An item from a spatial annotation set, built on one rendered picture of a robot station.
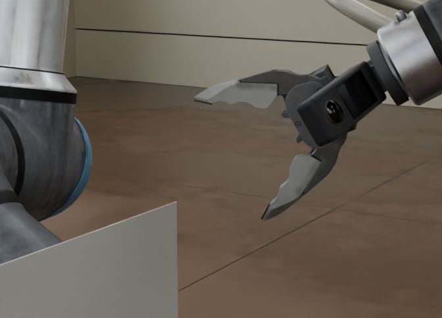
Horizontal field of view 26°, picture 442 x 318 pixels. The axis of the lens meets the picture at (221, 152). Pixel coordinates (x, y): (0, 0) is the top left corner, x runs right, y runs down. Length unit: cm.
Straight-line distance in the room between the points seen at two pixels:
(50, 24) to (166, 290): 35
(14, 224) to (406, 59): 42
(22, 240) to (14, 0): 32
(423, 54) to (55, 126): 44
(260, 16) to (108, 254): 796
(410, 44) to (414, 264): 323
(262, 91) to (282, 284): 289
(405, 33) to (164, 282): 35
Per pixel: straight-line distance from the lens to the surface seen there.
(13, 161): 107
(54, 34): 116
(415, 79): 97
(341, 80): 95
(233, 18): 897
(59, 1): 116
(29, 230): 96
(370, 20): 147
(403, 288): 388
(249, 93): 100
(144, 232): 95
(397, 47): 97
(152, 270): 97
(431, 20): 98
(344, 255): 425
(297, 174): 101
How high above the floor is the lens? 131
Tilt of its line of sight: 12 degrees down
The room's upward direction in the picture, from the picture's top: straight up
